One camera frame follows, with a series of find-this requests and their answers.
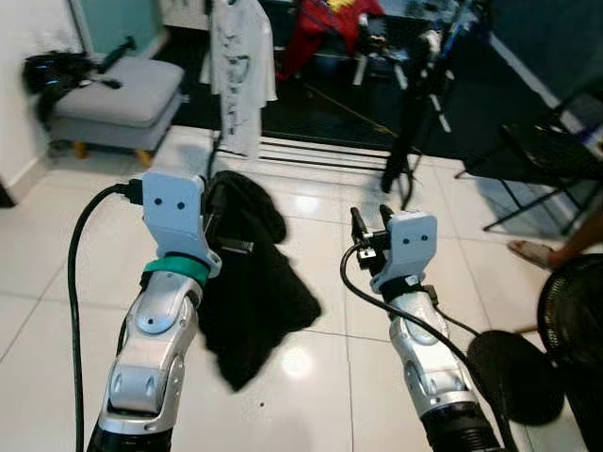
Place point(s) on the black fuzzy garment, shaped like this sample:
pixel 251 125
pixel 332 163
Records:
pixel 254 301

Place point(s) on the black metal clothes rack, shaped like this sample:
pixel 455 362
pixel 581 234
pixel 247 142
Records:
pixel 320 153

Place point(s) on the white printed t-shirt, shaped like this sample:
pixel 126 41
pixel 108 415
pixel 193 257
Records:
pixel 240 75

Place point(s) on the grey upholstered ottoman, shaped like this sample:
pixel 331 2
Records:
pixel 122 94

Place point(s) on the black folding chair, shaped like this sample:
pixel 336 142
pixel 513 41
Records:
pixel 537 151

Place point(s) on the person in blue shorts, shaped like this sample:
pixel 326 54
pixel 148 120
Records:
pixel 565 250

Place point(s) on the red shirt with yellow print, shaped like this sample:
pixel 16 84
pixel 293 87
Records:
pixel 320 33

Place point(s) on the black bag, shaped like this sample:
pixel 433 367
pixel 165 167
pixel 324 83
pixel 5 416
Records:
pixel 57 75

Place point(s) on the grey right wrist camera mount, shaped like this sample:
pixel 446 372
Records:
pixel 410 245

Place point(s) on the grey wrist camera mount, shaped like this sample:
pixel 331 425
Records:
pixel 174 212
pixel 410 245

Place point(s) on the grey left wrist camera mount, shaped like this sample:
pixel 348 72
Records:
pixel 174 212

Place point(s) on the black pedestal fan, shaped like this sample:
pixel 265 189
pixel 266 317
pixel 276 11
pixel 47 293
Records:
pixel 513 377

